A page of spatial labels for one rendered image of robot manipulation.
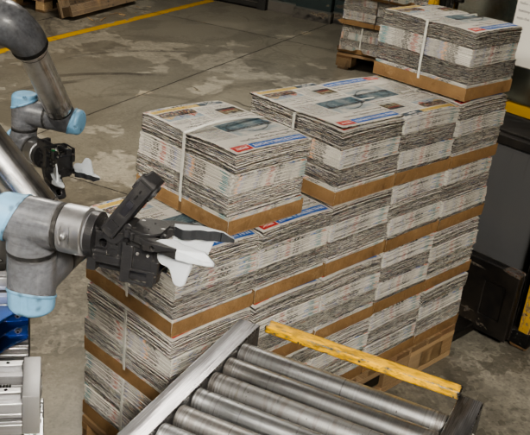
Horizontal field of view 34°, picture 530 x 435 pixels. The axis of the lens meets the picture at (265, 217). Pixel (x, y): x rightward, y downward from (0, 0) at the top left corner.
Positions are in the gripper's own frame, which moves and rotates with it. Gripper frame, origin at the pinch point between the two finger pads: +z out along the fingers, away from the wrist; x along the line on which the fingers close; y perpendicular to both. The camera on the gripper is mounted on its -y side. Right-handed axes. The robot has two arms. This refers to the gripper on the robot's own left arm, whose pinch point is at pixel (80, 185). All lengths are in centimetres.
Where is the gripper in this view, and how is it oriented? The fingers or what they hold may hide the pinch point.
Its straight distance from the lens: 244.3
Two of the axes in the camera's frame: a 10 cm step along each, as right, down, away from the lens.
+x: 7.1, -2.1, 6.7
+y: 1.1, -9.1, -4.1
